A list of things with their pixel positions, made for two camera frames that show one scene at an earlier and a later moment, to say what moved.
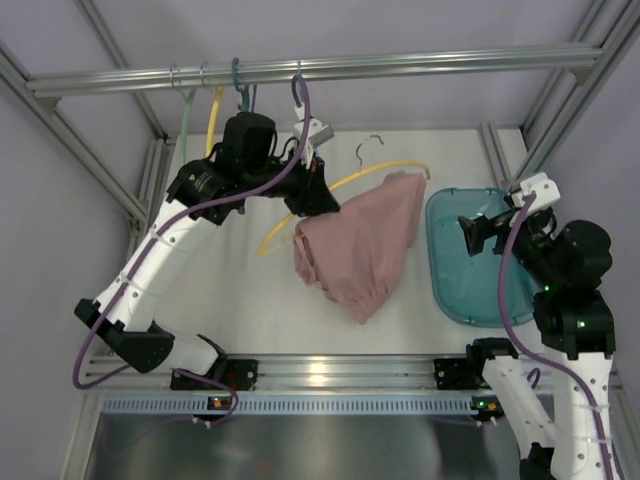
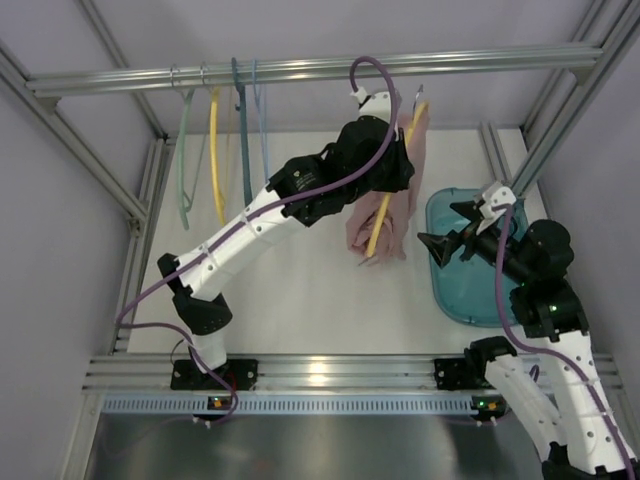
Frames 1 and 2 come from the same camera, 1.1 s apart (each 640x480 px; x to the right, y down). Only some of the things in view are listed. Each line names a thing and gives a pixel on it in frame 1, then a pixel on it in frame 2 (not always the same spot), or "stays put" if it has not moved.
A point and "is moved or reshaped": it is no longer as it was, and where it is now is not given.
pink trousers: (355, 254) is moved or reshaped
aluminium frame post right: (612, 25) stays put
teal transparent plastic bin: (465, 288) stays put
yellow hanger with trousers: (361, 248) to (418, 112)
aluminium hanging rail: (581, 59) stays put
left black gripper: (310, 188) to (397, 163)
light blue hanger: (299, 104) to (260, 94)
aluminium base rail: (306, 374) stays put
